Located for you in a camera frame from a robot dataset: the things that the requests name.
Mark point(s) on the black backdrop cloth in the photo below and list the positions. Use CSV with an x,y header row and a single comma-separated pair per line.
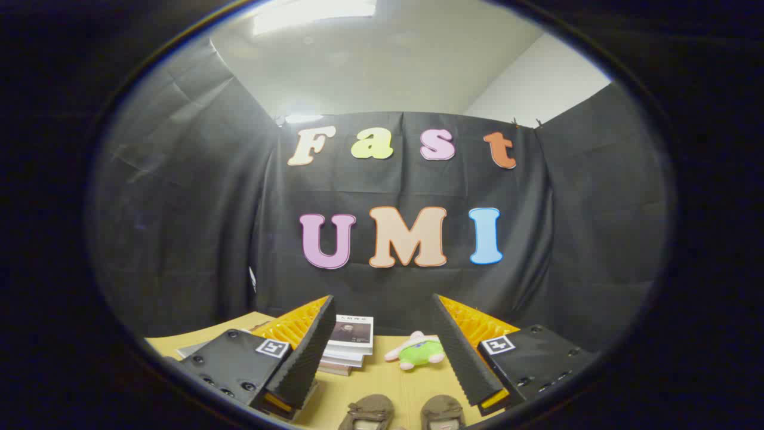
x,y
179,239

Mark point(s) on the brown fuzzy shoe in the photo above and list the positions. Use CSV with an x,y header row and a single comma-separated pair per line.
x,y
367,412
443,412

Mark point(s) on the white portrait cover book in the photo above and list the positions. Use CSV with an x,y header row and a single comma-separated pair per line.
x,y
352,331

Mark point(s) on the grey storage box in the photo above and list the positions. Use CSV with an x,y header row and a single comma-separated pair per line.
x,y
191,350

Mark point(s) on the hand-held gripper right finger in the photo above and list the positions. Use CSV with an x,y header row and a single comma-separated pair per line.
x,y
456,352

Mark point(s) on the ceiling light panel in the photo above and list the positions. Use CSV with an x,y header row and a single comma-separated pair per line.
x,y
310,15

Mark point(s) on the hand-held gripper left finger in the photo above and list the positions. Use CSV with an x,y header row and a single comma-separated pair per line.
x,y
310,352

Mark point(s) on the plain white book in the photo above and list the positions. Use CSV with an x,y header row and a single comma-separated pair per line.
x,y
343,360

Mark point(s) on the thin brown book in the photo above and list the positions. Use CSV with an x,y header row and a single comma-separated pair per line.
x,y
334,369

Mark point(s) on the green and pink plush toy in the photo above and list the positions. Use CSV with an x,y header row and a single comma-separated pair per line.
x,y
421,352

